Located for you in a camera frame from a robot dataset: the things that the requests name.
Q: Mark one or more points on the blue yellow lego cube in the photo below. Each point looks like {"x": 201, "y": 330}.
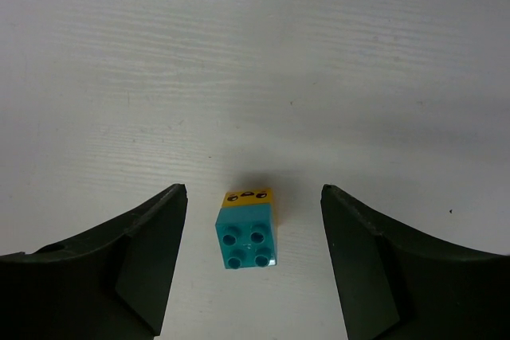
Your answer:
{"x": 246, "y": 228}

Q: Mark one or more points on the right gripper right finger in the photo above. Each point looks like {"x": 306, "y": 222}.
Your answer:
{"x": 396, "y": 282}

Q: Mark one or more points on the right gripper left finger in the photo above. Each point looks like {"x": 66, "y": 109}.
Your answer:
{"x": 109, "y": 282}

